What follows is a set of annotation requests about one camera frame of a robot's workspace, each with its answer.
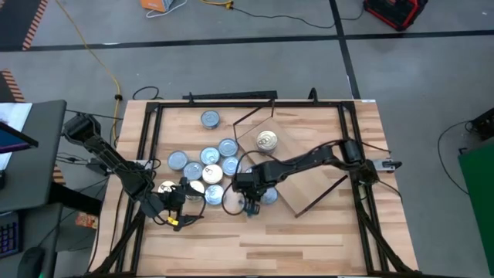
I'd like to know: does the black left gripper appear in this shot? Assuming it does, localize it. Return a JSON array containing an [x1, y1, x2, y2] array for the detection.
[[160, 175, 206, 232]]

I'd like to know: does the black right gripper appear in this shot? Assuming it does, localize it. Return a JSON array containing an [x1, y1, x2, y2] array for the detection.
[[232, 169, 269, 217]]

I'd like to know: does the black-label silver-lid can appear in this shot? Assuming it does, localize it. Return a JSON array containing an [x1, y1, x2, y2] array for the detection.
[[259, 186, 279, 205]]

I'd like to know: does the blue-label pull-tab can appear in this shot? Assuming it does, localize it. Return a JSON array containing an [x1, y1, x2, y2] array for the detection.
[[182, 161, 205, 181]]

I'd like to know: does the silver-lid tuna can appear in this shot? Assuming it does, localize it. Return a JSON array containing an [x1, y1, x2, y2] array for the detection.
[[218, 137, 239, 158]]

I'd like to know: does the blue-white label silver-lid can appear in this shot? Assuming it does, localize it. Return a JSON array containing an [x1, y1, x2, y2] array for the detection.
[[200, 109, 222, 131]]

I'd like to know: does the orange packet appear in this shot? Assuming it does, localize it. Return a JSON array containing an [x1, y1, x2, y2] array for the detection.
[[75, 211, 100, 231]]

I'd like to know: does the black bar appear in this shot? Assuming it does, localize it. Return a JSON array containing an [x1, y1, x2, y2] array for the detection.
[[182, 90, 279, 101]]

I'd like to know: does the dark grey desk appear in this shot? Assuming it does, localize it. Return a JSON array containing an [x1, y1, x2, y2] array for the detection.
[[0, 202, 65, 278]]

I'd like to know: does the black computer mouse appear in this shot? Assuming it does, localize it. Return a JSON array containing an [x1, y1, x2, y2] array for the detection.
[[17, 246, 46, 278]]

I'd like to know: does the black keyboard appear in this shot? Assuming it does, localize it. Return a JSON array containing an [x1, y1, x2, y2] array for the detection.
[[0, 222, 22, 259]]

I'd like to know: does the monitor with blue screen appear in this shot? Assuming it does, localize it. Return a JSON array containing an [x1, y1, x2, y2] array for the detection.
[[0, 121, 39, 155]]

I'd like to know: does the yellow plug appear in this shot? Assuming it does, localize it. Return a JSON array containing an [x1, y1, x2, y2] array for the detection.
[[200, 0, 235, 9]]

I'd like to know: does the orange box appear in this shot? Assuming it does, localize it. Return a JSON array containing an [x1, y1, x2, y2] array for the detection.
[[139, 0, 174, 13]]

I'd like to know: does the black mat with striped edge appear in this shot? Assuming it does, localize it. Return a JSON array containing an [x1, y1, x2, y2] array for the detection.
[[0, 68, 26, 103], [0, 0, 50, 52]]

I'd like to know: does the red and black case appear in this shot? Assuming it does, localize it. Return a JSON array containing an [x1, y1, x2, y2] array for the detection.
[[362, 0, 429, 32]]

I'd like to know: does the black device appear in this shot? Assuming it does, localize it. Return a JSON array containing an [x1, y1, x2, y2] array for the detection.
[[465, 107, 494, 142]]

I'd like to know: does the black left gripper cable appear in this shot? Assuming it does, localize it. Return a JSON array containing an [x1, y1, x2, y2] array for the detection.
[[152, 181, 208, 232]]

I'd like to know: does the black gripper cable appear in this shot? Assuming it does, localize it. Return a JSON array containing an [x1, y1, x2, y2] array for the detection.
[[152, 181, 208, 232], [221, 148, 271, 216]]

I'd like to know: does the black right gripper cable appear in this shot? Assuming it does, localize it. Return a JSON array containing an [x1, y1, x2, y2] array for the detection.
[[221, 148, 271, 216]]

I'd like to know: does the wooden shelf with black frame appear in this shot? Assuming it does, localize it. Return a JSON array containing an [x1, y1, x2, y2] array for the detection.
[[232, 98, 350, 219]]

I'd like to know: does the black metal table frame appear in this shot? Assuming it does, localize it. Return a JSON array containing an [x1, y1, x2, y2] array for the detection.
[[83, 99, 425, 278]]

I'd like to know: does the black cable loop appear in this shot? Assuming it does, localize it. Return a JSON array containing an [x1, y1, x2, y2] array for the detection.
[[132, 85, 165, 101]]

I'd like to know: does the black floor cable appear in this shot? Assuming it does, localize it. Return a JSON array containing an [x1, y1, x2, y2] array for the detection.
[[231, 5, 366, 30]]

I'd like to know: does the white cable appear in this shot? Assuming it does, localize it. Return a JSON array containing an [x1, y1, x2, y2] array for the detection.
[[145, 0, 188, 19]]

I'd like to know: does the long black cable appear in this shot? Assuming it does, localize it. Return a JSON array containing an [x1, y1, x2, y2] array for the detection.
[[437, 120, 474, 196]]

